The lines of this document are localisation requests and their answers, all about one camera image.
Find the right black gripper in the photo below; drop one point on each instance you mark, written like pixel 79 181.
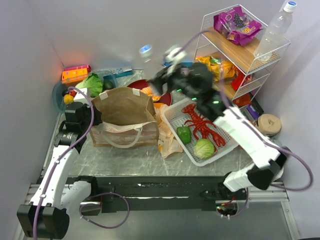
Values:
pixel 163 80

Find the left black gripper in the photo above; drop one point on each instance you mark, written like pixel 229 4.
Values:
pixel 94 116

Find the yellow orange chips bag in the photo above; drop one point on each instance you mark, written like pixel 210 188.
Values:
pixel 221 69

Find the brown paper grocery bag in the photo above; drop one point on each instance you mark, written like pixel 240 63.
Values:
pixel 128 119

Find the clear water bottle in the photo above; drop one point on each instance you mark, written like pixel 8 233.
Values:
pixel 274 33
pixel 146 53

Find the purple grape snack bag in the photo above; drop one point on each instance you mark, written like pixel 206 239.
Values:
pixel 236 26

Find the orange plastic grocery bag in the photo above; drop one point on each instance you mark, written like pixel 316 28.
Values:
pixel 167 143

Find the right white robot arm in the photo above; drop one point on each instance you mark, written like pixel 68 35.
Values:
pixel 210 106

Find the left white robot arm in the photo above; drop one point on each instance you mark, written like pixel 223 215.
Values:
pixel 47 215

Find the yellow lemon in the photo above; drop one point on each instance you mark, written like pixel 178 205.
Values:
pixel 68 99

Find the blue transparent bowl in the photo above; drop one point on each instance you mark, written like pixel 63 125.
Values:
pixel 60 87

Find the red round plate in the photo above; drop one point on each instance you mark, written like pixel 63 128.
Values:
pixel 164 99

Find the green napa cabbage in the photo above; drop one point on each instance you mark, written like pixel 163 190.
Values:
pixel 93 83

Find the orange box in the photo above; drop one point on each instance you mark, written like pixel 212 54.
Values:
pixel 74 75

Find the white plastic basket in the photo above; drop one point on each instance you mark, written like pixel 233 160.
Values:
pixel 174 118

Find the dark green avocado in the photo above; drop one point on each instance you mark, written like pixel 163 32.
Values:
pixel 108 85

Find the red snack packet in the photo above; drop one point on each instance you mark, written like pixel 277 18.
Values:
pixel 240 79

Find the long orange bread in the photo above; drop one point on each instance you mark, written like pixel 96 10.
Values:
pixel 147 90

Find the red toy lobster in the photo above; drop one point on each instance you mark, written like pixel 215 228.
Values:
pixel 200 124

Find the pink box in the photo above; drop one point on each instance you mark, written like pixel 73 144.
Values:
pixel 86 66

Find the green bell pepper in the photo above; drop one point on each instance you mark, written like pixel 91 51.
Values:
pixel 184 134

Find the red box bottom shelf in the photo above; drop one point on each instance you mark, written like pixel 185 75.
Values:
pixel 243 100

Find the teal white box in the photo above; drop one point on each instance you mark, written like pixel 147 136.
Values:
pixel 121 71

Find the green round cabbage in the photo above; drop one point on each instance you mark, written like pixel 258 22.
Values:
pixel 204 149

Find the purple pouch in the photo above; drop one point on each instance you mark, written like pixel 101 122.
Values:
pixel 254 112

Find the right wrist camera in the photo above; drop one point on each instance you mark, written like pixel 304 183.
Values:
pixel 174 56

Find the white wire shelf rack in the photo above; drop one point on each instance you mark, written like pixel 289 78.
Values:
pixel 211 43

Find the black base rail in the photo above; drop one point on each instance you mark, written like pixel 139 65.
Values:
pixel 151 193

